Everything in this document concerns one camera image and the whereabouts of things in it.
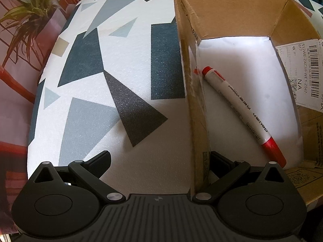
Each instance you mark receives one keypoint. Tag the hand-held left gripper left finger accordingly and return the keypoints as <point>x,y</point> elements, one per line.
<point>97,165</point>

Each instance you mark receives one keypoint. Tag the brown cardboard box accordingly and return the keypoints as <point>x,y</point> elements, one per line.
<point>186,55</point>

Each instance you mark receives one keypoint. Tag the geometric patterned tablecloth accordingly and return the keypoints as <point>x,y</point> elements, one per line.
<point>126,55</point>

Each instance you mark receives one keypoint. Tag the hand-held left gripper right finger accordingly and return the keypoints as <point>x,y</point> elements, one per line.
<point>219,165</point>

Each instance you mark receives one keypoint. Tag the red and white whiteboard marker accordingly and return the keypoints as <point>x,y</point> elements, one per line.
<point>239,103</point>

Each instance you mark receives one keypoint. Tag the white paper box lining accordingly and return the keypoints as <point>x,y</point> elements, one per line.
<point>239,55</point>

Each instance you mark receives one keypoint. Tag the potted green plant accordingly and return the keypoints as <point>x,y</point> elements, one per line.
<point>32,7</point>

